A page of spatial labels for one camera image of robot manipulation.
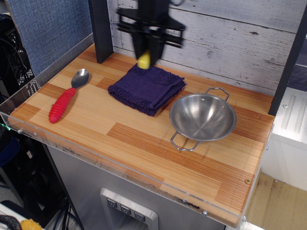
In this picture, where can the dark left upright post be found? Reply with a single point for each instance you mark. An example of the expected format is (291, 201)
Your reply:
(101, 29)

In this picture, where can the yellow toy french fry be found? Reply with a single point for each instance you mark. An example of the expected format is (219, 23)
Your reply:
(144, 61)

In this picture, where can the dark upright post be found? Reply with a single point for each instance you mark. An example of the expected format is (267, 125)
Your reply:
(101, 29)
(290, 64)

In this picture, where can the white box at right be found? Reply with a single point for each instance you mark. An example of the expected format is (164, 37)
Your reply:
(285, 154)

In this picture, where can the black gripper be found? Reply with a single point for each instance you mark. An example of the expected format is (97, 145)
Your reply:
(151, 26)

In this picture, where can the purple folded towel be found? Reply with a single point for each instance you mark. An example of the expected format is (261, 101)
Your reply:
(146, 90)

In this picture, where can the silver button dispenser panel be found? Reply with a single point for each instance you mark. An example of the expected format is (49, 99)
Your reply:
(125, 214)

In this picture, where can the dark right upright post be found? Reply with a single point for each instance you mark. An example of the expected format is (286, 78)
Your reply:
(290, 64)

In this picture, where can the steel bowl with handles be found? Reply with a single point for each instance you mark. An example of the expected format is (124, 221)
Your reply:
(203, 117)

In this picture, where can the grey toy fridge cabinet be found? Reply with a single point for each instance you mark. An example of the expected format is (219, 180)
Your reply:
(83, 182)

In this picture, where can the black plastic crate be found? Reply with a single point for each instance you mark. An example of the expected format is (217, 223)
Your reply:
(15, 68)

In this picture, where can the clear acrylic table guard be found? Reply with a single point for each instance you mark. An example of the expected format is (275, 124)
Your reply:
(215, 179)

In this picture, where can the blue fabric partition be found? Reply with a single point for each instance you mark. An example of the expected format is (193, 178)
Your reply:
(53, 32)

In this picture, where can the red handled metal spoon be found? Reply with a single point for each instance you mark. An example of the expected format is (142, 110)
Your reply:
(80, 79)

